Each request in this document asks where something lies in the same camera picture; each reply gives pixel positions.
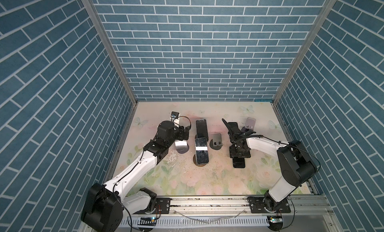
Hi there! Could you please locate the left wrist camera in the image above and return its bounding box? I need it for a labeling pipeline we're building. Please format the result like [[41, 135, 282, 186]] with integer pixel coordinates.
[[170, 112, 180, 122]]

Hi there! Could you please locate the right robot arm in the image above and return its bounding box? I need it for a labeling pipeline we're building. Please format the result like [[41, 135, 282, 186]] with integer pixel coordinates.
[[230, 134, 321, 213]]

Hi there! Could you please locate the dark grey stand back right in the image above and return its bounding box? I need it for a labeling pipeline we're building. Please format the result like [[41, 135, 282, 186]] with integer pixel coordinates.
[[210, 133, 223, 151]]

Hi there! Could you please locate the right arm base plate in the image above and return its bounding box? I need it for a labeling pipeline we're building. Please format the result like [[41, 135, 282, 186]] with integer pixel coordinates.
[[247, 196, 291, 214]]

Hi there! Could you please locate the purple phone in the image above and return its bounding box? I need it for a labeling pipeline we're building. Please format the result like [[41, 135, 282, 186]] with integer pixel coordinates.
[[175, 140, 189, 153]]

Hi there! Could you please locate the black phone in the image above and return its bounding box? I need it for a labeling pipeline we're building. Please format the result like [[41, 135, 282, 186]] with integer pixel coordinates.
[[233, 157, 246, 169], [245, 117, 256, 131]]

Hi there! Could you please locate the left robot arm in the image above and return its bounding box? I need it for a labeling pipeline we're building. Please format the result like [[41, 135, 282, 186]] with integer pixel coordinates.
[[81, 121, 191, 232]]

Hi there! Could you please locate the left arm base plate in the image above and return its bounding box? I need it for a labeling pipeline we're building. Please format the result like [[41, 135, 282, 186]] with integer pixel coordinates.
[[134, 198, 172, 215]]

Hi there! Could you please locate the wooden stand front centre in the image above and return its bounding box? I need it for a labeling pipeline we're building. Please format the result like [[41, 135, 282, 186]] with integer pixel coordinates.
[[193, 155, 207, 167]]

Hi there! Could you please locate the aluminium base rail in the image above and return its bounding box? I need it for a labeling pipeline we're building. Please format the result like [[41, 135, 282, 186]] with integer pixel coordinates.
[[158, 195, 333, 216]]

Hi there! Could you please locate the grey cable on rail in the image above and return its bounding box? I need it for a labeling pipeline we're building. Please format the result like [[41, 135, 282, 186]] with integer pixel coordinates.
[[172, 209, 247, 225]]

